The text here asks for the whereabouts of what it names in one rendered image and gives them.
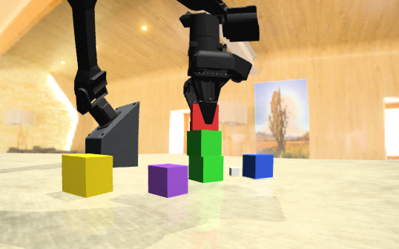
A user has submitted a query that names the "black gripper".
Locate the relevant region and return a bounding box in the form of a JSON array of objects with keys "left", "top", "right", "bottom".
[{"left": 183, "top": 36, "right": 236, "bottom": 125}]

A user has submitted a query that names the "yellow cube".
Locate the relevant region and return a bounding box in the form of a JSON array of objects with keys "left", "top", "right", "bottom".
[{"left": 62, "top": 154, "right": 113, "bottom": 198}]

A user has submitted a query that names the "purple block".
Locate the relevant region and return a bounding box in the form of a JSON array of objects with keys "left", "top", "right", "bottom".
[{"left": 148, "top": 164, "right": 188, "bottom": 198}]

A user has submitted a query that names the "blue block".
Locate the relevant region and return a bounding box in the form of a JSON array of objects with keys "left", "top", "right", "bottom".
[{"left": 242, "top": 154, "right": 274, "bottom": 179}]

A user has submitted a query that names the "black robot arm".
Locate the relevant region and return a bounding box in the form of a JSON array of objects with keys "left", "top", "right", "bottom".
[{"left": 67, "top": 0, "right": 260, "bottom": 130}]

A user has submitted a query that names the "green block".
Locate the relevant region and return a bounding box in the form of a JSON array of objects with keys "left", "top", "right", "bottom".
[
  {"left": 188, "top": 156, "right": 224, "bottom": 183},
  {"left": 187, "top": 130, "right": 222, "bottom": 157}
]

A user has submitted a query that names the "red block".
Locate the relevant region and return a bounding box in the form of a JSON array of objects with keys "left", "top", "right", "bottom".
[{"left": 190, "top": 104, "right": 219, "bottom": 130}]

